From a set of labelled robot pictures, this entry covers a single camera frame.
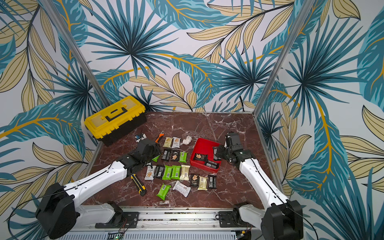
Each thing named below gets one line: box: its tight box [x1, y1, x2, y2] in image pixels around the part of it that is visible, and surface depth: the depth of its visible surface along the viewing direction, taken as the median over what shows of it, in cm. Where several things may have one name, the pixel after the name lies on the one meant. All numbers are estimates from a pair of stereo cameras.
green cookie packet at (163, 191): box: [156, 183, 172, 201], surface depth 83 cm
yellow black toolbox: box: [84, 95, 147, 147], surface depth 97 cm
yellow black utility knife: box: [130, 173, 147, 197], surface depth 84 cm
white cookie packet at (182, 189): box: [172, 180, 192, 198], surface depth 84 cm
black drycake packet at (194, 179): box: [190, 173, 200, 187], surface depth 87 cm
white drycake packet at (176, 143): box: [171, 137, 181, 148], surface depth 102 cm
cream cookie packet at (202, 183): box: [197, 175, 208, 191], surface depth 85 cm
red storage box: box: [190, 138, 222, 173], surface depth 94 cm
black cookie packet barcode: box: [161, 149, 172, 161], surface depth 97 cm
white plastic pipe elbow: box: [182, 136, 193, 145], surface depth 102 cm
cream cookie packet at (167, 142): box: [162, 137, 173, 148], surface depth 103 cm
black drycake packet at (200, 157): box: [193, 153, 208, 161], surface depth 97 cm
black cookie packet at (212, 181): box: [207, 174, 217, 189], surface depth 87 cm
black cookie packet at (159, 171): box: [154, 165, 165, 179], surface depth 90 cm
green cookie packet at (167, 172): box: [162, 165, 174, 180], surface depth 90 cm
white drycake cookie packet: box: [144, 165, 157, 181], surface depth 89 cm
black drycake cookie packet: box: [170, 150, 180, 162], surface depth 97 cm
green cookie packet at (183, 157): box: [179, 151, 188, 163], surface depth 97 cm
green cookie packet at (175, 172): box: [170, 165, 182, 180], surface depth 90 cm
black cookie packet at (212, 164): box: [205, 160, 219, 169], surface depth 92 cm
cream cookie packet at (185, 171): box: [180, 164, 191, 181], surface depth 90 cm
